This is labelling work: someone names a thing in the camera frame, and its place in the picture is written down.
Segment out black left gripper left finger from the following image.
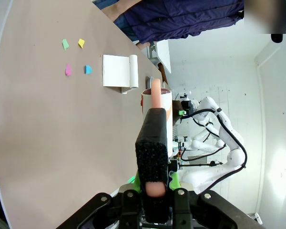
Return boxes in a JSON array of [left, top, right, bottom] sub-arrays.
[[57, 173, 143, 229]]

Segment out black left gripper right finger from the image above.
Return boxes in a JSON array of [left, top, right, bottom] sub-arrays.
[[168, 172, 265, 229]]

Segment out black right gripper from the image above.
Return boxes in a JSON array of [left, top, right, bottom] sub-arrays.
[[180, 100, 194, 117]]

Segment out pink handled white lint roller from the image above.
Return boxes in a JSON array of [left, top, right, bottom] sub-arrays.
[[135, 78, 174, 224]]

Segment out person's right forearm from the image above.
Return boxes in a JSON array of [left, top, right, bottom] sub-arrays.
[[119, 0, 144, 15]]

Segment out person's left hand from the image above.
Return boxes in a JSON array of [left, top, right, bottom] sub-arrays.
[[135, 40, 151, 51]]

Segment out person's right hand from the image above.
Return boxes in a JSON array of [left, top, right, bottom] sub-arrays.
[[101, 0, 125, 22]]

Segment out white table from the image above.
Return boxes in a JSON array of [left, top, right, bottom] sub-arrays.
[[149, 39, 172, 75]]

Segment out white paper towel roll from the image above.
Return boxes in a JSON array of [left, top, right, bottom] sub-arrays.
[[102, 54, 139, 94]]

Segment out navy blue jacket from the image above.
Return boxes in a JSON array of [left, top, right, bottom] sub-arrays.
[[123, 0, 245, 45]]

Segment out blue jeans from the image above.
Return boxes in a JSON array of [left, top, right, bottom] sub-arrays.
[[113, 11, 146, 44]]

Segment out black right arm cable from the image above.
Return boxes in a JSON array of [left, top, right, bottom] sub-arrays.
[[181, 107, 248, 169]]

